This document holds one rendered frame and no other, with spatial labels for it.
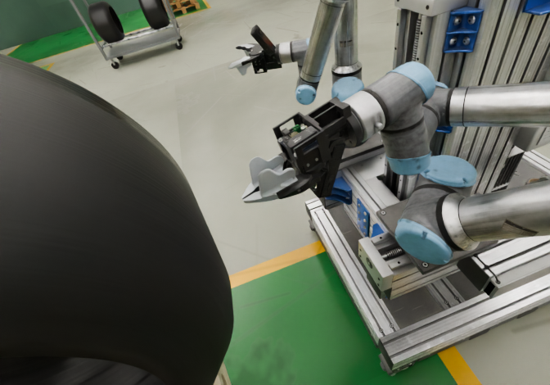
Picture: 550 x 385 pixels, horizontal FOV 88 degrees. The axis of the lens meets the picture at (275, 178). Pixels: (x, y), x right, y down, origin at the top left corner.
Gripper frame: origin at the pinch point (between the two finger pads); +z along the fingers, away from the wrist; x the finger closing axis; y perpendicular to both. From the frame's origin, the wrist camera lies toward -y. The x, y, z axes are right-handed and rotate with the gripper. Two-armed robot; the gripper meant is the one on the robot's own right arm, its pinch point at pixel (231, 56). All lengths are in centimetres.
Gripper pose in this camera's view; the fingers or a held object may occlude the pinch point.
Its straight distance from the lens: 125.8
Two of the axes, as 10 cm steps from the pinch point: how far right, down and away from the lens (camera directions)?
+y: 2.2, 6.1, 7.7
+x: 1.2, -7.9, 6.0
